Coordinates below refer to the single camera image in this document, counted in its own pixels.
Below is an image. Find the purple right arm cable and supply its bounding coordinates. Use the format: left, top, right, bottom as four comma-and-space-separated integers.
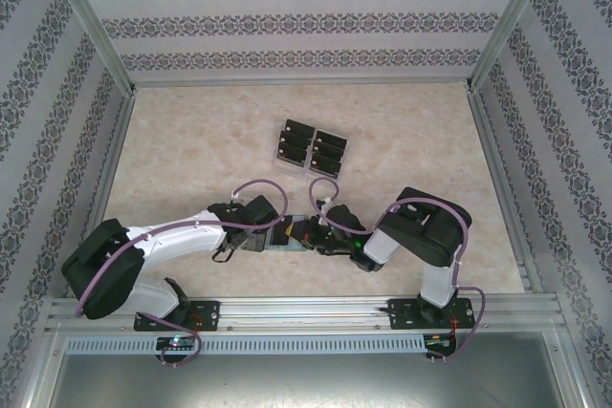
307, 177, 492, 364

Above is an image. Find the grey slotted cable duct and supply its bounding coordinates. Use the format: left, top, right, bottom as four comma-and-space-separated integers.
64, 333, 427, 355

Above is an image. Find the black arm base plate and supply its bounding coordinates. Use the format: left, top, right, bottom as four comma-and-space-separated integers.
387, 296, 475, 332
133, 299, 222, 333

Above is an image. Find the metal sheet panel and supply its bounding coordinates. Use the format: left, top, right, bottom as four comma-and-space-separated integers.
28, 353, 589, 408

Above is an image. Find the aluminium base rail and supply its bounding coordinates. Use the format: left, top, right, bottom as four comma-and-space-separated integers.
45, 293, 568, 333

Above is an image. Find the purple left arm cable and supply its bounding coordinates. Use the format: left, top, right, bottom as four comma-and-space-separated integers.
75, 178, 289, 370

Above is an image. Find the aluminium frame post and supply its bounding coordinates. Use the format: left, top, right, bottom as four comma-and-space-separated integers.
40, 0, 138, 97
464, 0, 561, 94

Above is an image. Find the aluminium frame rail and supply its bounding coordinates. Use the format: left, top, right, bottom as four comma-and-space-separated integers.
64, 90, 140, 299
466, 90, 544, 294

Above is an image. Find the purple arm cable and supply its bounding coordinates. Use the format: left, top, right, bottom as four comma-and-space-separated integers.
75, 178, 289, 370
307, 177, 492, 364

